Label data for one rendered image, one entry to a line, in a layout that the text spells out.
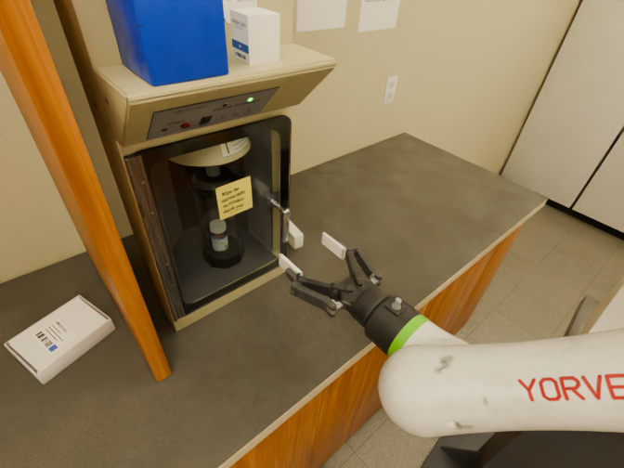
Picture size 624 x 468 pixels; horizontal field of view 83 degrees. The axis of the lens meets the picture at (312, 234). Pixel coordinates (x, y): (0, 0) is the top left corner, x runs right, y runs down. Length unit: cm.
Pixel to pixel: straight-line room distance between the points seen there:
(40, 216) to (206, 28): 77
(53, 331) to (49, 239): 31
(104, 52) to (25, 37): 13
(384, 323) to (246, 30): 48
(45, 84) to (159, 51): 12
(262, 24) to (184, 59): 13
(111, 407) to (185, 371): 14
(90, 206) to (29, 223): 62
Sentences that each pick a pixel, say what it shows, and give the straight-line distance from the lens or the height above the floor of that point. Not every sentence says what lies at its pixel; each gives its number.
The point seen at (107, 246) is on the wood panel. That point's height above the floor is 131.
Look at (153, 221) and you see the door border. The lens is 66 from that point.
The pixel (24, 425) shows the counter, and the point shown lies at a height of 94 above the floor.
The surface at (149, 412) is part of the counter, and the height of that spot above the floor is 94.
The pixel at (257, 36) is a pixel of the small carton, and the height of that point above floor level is 154.
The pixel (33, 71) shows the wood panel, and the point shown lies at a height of 154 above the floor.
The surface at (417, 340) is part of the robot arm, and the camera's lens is 60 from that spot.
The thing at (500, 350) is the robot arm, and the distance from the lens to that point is 46.
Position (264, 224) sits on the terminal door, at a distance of 80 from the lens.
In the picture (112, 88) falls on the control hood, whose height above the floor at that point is 150.
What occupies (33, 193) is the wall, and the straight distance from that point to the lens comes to 109.
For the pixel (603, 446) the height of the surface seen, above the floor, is 75.
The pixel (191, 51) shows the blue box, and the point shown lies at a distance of 48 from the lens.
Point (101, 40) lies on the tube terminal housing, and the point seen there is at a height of 154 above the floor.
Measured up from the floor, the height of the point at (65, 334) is 98.
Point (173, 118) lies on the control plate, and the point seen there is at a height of 146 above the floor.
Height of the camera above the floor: 165
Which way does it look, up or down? 40 degrees down
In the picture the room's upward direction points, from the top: 5 degrees clockwise
